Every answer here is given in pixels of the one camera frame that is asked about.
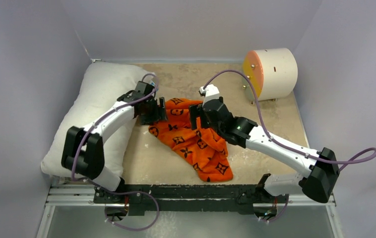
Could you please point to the white cylinder with orange face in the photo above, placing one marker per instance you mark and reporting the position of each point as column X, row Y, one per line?
column 272, row 72

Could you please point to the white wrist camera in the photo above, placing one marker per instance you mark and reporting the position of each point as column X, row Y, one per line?
column 209, row 92
column 152, row 83

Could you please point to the white pillow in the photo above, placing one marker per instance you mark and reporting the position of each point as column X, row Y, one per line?
column 102, row 84

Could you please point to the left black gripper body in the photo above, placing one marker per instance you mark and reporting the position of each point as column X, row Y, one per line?
column 152, row 112

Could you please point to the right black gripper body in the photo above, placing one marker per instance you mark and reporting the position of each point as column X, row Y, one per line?
column 200, row 112

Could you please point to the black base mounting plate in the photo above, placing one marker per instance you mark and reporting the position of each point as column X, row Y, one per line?
column 244, row 199

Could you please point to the orange patterned pillowcase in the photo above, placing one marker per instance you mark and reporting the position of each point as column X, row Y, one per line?
column 203, row 149

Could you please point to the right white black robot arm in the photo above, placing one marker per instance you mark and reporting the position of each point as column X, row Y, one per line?
column 316, row 172

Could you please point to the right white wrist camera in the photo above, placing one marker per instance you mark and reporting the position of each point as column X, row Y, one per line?
column 209, row 92

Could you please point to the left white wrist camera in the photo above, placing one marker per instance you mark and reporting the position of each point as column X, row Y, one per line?
column 152, row 83

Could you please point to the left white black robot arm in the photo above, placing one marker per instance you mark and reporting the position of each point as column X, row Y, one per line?
column 83, row 151

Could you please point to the aluminium rail frame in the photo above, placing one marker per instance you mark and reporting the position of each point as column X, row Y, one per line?
column 74, row 214

